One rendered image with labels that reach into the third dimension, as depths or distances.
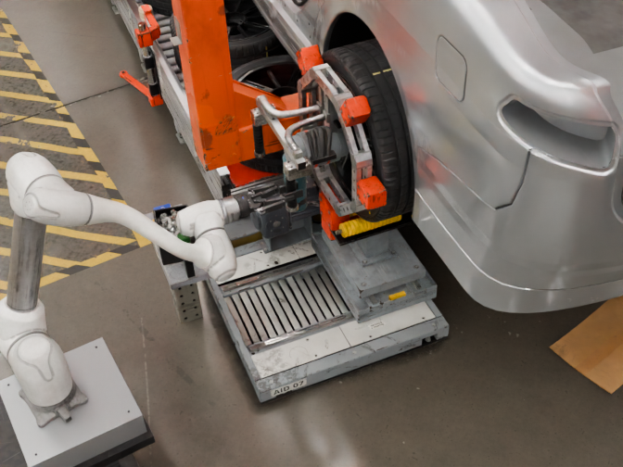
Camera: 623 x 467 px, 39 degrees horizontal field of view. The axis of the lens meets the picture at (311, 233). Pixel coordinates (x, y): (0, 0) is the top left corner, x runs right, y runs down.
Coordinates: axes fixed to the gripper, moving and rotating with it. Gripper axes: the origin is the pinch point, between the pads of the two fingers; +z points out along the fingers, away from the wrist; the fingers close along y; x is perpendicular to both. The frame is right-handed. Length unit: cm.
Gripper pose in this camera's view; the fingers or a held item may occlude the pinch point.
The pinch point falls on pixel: (291, 191)
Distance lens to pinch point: 307.9
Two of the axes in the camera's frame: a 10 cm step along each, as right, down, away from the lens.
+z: 9.2, -2.9, 2.6
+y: 3.8, 6.3, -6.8
